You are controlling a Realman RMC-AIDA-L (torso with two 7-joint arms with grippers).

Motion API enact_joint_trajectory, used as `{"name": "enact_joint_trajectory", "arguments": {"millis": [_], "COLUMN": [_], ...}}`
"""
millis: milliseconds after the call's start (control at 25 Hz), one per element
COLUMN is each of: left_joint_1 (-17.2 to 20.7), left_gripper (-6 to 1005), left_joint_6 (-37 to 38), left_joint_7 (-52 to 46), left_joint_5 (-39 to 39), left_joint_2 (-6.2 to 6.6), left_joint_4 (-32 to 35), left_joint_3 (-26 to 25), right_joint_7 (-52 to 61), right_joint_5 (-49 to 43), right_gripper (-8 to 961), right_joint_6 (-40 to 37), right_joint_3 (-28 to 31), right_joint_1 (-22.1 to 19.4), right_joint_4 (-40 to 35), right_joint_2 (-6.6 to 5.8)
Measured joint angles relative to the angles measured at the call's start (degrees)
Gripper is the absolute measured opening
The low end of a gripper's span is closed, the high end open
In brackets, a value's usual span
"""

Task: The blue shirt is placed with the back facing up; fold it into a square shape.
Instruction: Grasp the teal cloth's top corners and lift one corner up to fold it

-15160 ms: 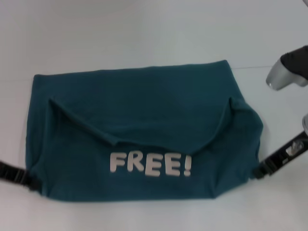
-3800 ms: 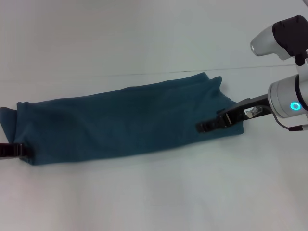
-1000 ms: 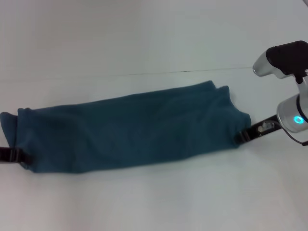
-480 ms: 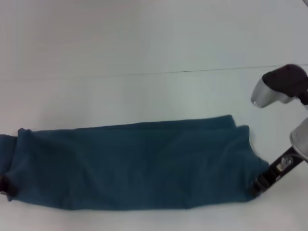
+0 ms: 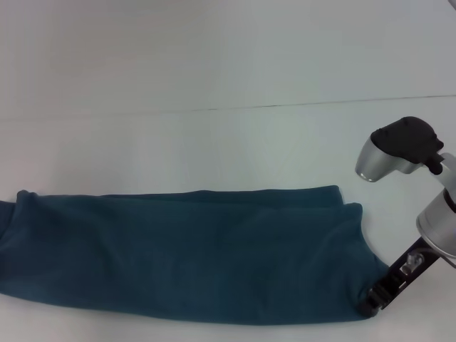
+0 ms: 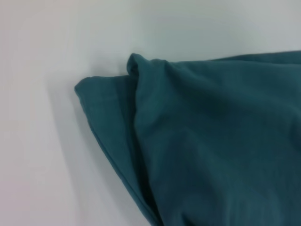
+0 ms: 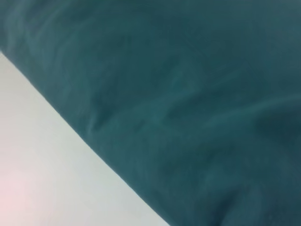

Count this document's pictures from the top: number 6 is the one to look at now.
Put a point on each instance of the teal blue t-shirt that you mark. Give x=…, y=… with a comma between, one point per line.
x=211, y=141

